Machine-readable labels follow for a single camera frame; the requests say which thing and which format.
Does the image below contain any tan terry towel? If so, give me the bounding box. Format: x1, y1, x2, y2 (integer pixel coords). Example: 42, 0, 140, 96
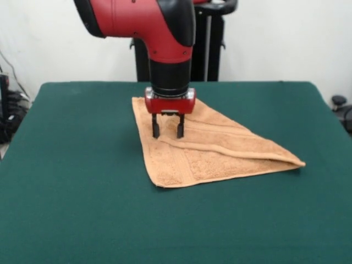
131, 96, 306, 189

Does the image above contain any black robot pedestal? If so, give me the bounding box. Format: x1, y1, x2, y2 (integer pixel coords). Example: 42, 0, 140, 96
129, 0, 239, 83

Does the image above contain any black cable heap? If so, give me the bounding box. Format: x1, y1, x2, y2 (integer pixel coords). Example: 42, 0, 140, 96
0, 90, 31, 145

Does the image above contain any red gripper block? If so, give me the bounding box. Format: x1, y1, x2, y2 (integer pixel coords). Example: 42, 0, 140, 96
144, 87, 197, 139

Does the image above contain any black upright device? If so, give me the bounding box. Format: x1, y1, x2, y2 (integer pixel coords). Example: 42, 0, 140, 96
0, 73, 11, 122

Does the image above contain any grey office chair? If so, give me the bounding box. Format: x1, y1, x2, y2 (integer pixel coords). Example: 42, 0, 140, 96
331, 95, 352, 130

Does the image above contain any dark green table cloth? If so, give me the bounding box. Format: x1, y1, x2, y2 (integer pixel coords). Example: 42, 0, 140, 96
0, 80, 352, 264

